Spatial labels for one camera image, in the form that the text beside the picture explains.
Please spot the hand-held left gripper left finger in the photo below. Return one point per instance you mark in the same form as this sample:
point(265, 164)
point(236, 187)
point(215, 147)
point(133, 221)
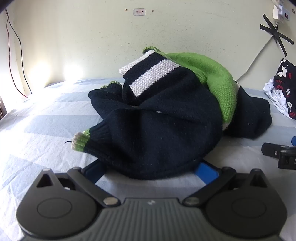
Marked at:
point(92, 173)

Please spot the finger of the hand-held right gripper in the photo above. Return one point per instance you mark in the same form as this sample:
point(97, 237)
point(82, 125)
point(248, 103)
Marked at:
point(294, 141)
point(271, 150)

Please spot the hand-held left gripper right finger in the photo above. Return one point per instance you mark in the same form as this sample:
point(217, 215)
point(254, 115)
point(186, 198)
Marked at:
point(205, 173)

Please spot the navy and green knit sweater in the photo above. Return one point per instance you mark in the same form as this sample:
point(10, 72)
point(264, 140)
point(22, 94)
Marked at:
point(161, 127)

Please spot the white crumpled cloth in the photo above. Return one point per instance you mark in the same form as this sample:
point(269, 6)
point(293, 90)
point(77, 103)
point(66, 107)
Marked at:
point(275, 97)

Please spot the black tape cross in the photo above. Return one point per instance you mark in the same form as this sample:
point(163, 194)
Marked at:
point(276, 34)

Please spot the white wall plug adapter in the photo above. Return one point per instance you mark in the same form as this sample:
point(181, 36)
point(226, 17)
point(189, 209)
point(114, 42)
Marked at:
point(281, 10)

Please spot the white wall sticker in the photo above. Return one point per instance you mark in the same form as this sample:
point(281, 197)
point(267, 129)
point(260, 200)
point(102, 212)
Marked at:
point(139, 12)

